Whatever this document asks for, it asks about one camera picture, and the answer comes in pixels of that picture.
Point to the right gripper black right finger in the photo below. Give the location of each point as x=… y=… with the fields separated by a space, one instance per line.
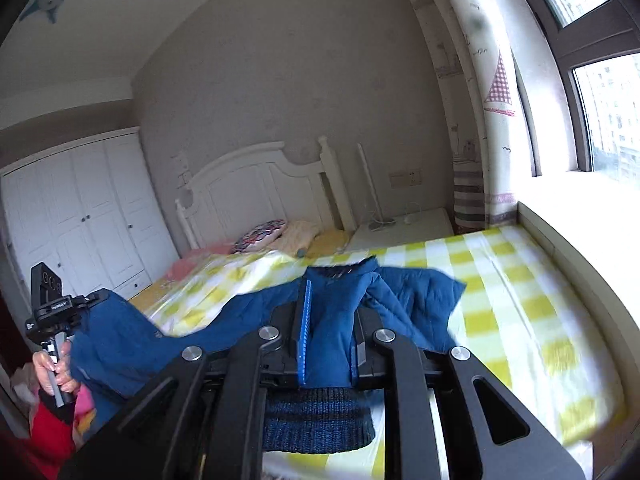
x=447 y=415

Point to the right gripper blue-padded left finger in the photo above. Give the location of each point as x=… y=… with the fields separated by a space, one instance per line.
x=202 y=416

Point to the blue puffer jacket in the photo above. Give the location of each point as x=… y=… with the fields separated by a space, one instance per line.
x=117 y=350

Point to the red sleeve forearm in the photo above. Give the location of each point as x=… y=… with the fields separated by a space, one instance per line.
x=49 y=446

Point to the left hand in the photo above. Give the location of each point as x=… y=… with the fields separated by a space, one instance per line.
x=51 y=373

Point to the white wardrobe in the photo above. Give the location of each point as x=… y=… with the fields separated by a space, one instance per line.
x=87 y=209

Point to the yellow checked bed quilt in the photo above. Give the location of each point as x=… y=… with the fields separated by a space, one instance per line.
x=518 y=314

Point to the colourful patterned pillow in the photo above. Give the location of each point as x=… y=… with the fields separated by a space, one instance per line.
x=260 y=236

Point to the pink dotted pillow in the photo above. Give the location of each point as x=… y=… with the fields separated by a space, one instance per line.
x=296 y=238

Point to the yellow pillow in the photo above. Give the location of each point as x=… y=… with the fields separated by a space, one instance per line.
x=328 y=243

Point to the white bedside table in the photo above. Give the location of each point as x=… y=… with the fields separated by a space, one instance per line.
x=409 y=228

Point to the white wooden headboard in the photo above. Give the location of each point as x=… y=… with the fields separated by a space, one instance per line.
x=256 y=184

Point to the silver lamp pole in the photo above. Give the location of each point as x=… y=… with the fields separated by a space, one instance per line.
x=378 y=220

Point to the sailboat print curtain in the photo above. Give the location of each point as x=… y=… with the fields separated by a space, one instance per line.
x=505 y=106

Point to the wall switch and socket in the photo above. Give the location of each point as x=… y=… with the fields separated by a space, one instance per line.
x=405 y=178

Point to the window frame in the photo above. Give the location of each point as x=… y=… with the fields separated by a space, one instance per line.
x=595 y=46

